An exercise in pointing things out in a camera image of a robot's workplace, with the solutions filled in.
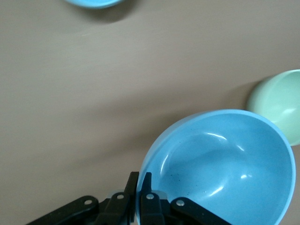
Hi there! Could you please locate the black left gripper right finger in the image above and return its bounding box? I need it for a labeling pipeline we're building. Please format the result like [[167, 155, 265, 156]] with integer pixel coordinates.
[[140, 172, 233, 225]]

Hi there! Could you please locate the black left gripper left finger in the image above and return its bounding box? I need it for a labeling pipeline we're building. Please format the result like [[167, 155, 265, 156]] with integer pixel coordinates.
[[25, 172, 140, 225]]

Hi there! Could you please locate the blue plastic bowl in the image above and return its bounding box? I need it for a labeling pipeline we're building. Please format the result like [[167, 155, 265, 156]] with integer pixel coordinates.
[[64, 0, 125, 10], [137, 109, 296, 225]]

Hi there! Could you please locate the green plastic bowl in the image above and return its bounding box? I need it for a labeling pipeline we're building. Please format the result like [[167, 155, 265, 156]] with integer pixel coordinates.
[[246, 69, 300, 147]]

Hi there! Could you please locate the brown table cover sheet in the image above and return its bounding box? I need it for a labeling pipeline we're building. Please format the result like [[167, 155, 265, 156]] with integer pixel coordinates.
[[0, 0, 300, 225]]

